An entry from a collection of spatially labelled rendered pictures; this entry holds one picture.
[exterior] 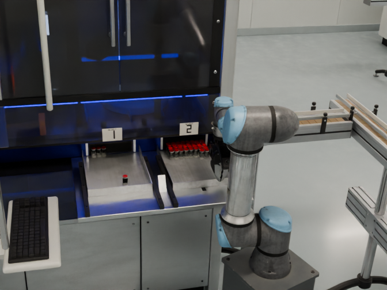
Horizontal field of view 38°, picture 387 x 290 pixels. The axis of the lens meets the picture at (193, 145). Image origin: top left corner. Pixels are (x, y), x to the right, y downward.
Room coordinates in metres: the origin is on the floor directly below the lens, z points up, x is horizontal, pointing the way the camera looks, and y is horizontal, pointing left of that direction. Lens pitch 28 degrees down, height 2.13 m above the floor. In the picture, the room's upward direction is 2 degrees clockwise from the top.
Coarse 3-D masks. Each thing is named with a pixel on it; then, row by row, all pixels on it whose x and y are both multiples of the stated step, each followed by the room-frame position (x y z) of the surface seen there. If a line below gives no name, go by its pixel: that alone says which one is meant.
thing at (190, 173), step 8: (160, 152) 2.24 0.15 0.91; (168, 160) 2.23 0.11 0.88; (176, 160) 2.24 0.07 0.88; (184, 160) 2.24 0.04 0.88; (192, 160) 2.24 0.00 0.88; (200, 160) 2.24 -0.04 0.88; (208, 160) 2.25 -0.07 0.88; (168, 168) 2.16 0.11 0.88; (176, 168) 2.16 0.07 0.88; (184, 168) 2.17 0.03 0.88; (192, 168) 2.17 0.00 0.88; (200, 168) 2.17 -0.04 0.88; (208, 168) 2.17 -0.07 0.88; (168, 176) 2.06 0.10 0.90; (176, 176) 2.09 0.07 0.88; (184, 176) 2.10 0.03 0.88; (192, 176) 2.10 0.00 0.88; (200, 176) 2.10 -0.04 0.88; (208, 176) 2.10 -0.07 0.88; (176, 184) 1.99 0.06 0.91; (184, 184) 1.99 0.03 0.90; (192, 184) 2.00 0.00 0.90; (200, 184) 2.01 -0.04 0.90; (208, 184) 2.02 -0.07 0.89; (216, 184) 2.03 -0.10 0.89; (224, 184) 2.04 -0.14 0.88
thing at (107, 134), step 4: (108, 128) 2.19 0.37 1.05; (112, 128) 2.19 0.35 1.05; (116, 128) 2.20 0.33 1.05; (120, 128) 2.20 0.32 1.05; (104, 132) 2.18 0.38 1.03; (108, 132) 2.19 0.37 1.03; (112, 132) 2.19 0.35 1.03; (116, 132) 2.20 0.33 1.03; (120, 132) 2.20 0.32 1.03; (104, 136) 2.18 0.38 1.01; (108, 136) 2.19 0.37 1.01; (112, 136) 2.19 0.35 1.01; (116, 136) 2.20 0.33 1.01; (120, 136) 2.20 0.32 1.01; (104, 140) 2.18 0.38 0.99; (108, 140) 2.19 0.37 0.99; (112, 140) 2.19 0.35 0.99
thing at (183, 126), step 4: (180, 124) 2.27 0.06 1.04; (184, 124) 2.27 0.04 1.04; (188, 124) 2.28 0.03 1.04; (192, 124) 2.28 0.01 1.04; (196, 124) 2.29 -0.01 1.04; (180, 128) 2.27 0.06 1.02; (184, 128) 2.27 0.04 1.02; (192, 128) 2.28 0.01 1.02; (196, 128) 2.29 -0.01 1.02; (180, 132) 2.27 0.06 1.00; (184, 132) 2.27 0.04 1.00; (192, 132) 2.28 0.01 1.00; (196, 132) 2.29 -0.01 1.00
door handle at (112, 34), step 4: (112, 0) 2.14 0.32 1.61; (112, 4) 2.14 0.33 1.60; (112, 8) 2.14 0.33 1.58; (112, 12) 2.14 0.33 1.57; (112, 16) 2.14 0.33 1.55; (112, 20) 2.14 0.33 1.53; (112, 24) 2.14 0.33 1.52; (112, 28) 2.14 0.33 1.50; (112, 32) 2.14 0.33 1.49; (112, 36) 2.14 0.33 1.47; (112, 40) 2.14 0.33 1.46; (112, 44) 2.14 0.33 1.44
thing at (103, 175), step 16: (96, 160) 2.21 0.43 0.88; (112, 160) 2.21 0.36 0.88; (128, 160) 2.22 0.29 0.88; (144, 160) 2.16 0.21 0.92; (96, 176) 2.07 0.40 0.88; (112, 176) 2.07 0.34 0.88; (128, 176) 2.08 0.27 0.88; (144, 176) 2.08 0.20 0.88; (96, 192) 1.92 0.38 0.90; (112, 192) 1.93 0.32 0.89; (128, 192) 1.95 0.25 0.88
